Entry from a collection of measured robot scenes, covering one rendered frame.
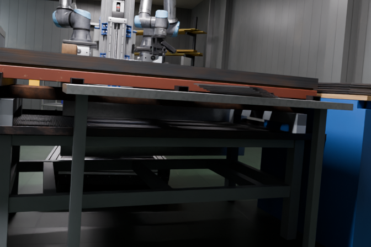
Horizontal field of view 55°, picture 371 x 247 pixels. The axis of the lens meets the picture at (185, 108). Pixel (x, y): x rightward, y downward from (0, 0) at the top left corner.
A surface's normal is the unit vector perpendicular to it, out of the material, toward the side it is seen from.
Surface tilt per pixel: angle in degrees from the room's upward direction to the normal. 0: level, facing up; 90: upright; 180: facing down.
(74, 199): 90
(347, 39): 90
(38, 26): 90
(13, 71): 90
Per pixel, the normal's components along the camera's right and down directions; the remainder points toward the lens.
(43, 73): 0.37, 0.07
